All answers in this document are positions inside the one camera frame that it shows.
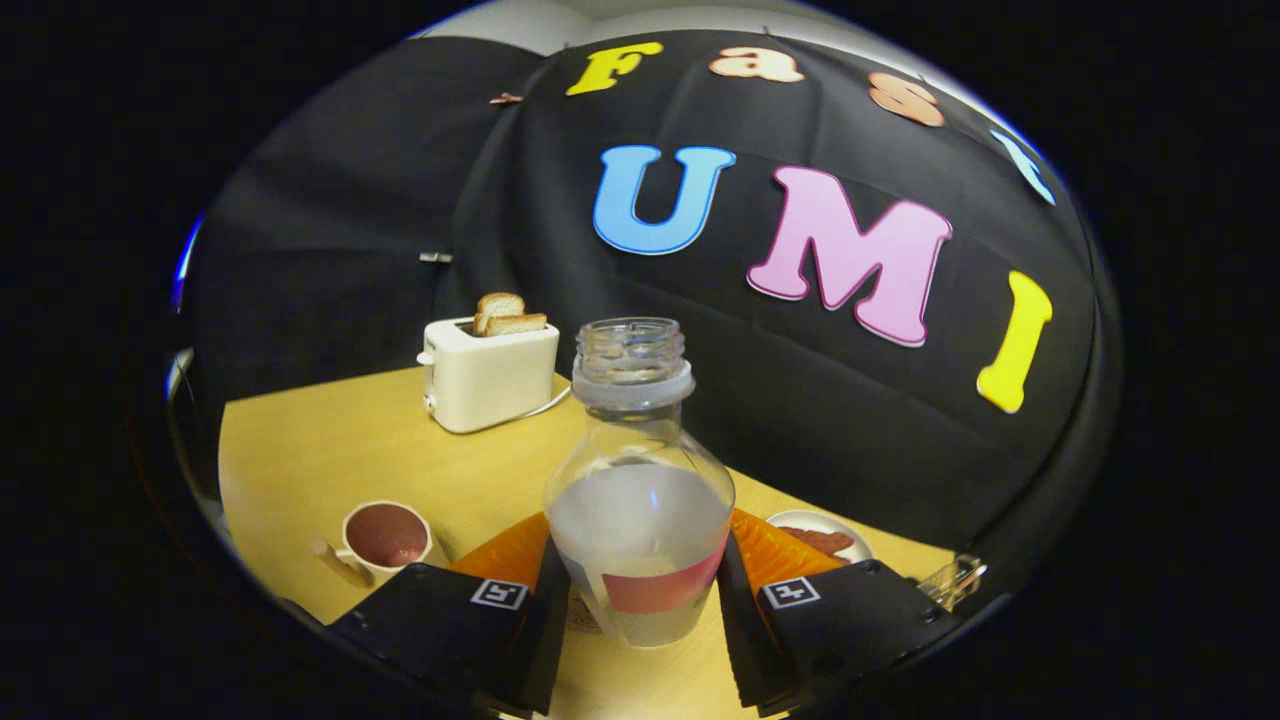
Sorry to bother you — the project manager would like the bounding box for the cream white toaster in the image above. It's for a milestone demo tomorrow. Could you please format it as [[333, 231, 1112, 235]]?
[[417, 317, 561, 435]]

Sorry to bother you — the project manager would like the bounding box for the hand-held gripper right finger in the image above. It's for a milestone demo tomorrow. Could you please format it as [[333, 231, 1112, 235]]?
[[716, 508, 958, 716]]

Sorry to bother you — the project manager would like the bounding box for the clear plastic juice bottle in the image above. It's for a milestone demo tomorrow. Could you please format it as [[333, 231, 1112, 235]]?
[[543, 317, 737, 649]]

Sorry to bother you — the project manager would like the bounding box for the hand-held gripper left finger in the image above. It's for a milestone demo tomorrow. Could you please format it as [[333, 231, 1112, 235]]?
[[328, 513, 571, 716]]

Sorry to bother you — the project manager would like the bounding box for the black backdrop cloth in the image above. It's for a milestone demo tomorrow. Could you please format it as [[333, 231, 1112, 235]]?
[[185, 30, 1121, 601]]

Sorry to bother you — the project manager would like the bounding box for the metal wire holder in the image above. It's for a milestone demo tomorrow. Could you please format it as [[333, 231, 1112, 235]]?
[[915, 553, 989, 611]]

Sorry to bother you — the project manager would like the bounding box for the beige cup with wooden handle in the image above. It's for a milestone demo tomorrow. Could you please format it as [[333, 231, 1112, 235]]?
[[308, 500, 451, 589]]

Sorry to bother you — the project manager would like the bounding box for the red meat patty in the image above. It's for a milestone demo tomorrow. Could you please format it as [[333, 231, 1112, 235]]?
[[778, 527, 856, 558]]

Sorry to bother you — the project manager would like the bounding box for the wooden table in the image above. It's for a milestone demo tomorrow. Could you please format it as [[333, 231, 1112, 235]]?
[[218, 365, 956, 720]]

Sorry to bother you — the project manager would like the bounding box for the white round plate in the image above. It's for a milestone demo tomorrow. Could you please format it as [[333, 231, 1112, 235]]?
[[765, 510, 874, 566]]

